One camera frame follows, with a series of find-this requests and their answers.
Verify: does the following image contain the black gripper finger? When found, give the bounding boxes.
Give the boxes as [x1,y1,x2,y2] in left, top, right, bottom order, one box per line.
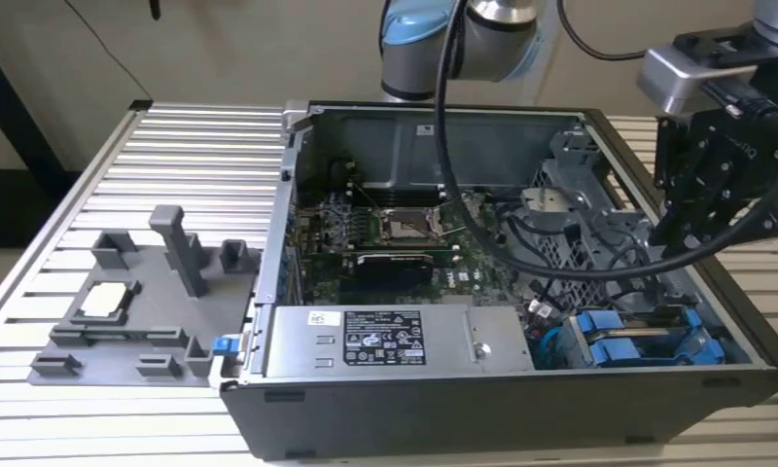
[647,145,733,259]
[719,193,778,242]

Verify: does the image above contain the disk bay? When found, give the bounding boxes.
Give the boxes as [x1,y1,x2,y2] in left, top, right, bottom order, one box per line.
[568,289,732,372]

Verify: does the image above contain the blue disk carrier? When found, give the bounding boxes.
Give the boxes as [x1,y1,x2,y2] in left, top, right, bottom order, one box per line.
[588,339,728,369]

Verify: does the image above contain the perforated metal drive cage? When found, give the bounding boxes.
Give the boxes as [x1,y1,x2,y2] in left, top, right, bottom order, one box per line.
[509,128,663,312]

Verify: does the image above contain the green motherboard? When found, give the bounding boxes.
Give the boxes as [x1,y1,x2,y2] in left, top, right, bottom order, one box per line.
[295,188,563,312]

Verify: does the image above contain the CPU socket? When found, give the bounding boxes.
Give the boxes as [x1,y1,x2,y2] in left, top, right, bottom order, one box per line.
[373,206,449,244]

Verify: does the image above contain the black graphics card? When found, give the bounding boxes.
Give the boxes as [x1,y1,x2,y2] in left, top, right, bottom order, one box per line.
[339,250,437,306]

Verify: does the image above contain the open black PC case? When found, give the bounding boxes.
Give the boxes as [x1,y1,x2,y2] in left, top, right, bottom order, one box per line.
[219,99,778,461]

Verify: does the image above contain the silver power supply unit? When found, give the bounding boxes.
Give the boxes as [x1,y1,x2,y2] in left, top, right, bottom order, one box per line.
[263,305,537,377]

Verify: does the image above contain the blue case latch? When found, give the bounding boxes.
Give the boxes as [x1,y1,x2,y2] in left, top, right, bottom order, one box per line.
[212,334,243,360]

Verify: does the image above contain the grey parts rack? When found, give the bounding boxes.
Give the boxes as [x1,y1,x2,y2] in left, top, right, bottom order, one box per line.
[28,203,267,389]

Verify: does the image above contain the silver CPU chip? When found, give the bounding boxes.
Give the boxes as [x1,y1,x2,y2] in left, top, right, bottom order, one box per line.
[80,281,132,316]

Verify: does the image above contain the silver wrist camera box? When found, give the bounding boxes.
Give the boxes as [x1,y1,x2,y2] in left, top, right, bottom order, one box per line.
[635,46,757,117]

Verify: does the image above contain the silver metal hinge bracket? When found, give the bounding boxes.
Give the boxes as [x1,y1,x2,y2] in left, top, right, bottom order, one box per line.
[520,186,591,216]

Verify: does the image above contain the black wire with connectors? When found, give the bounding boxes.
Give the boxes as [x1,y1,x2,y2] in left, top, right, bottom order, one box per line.
[497,203,560,318]

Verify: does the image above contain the blue wire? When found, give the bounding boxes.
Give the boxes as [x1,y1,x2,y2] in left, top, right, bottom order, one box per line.
[529,324,564,370]

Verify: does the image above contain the thin black camera cable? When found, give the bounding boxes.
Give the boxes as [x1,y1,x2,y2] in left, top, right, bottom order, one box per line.
[556,0,652,61]

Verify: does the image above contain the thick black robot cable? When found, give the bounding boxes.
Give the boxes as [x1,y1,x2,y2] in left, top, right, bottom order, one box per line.
[432,0,778,282]

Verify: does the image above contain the black furniture frame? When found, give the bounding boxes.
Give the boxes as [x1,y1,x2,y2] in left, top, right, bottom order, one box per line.
[0,26,83,205]

